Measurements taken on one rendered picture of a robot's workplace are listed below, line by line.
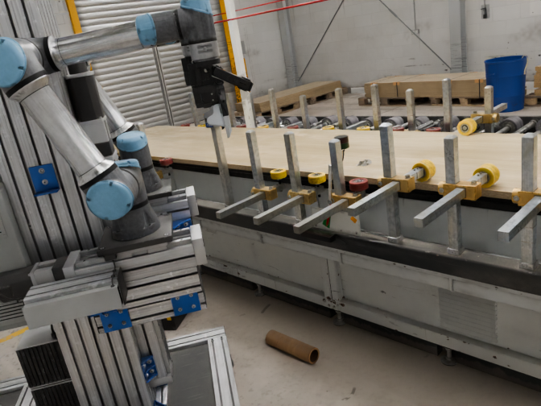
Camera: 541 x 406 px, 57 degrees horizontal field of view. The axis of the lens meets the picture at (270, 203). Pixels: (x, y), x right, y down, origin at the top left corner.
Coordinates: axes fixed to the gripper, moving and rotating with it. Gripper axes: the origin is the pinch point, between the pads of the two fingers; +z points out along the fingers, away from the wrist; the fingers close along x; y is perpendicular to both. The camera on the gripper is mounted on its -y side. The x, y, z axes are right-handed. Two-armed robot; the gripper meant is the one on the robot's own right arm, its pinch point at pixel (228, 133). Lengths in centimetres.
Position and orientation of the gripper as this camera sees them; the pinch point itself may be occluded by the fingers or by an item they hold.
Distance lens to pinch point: 139.8
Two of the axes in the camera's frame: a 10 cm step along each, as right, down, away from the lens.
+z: 1.6, 9.3, 3.2
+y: -9.7, 2.1, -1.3
